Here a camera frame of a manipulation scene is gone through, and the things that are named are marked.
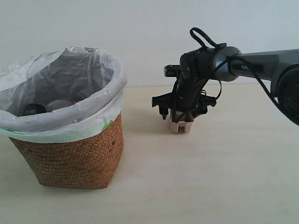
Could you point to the white plastic bin liner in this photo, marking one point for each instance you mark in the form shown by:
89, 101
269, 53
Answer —
94, 79

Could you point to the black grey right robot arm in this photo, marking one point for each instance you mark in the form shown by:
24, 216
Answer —
276, 71

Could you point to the beige pulp cardboard tray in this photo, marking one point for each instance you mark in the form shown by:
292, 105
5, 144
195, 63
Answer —
177, 125

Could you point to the woven brown wicker basket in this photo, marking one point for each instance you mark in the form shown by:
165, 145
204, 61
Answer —
85, 164

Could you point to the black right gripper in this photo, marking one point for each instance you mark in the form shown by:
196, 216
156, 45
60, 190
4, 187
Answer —
187, 97

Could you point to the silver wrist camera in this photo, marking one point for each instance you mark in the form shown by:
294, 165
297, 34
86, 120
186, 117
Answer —
172, 70

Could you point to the clear bottle red label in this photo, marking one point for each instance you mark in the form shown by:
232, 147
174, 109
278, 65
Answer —
58, 104

